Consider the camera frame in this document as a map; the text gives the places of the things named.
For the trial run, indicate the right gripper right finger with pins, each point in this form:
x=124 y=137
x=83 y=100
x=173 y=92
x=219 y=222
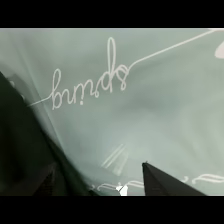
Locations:
x=160 y=185

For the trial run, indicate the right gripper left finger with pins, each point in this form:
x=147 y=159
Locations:
x=46 y=183

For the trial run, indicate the dark green garment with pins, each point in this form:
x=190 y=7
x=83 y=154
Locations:
x=23 y=143

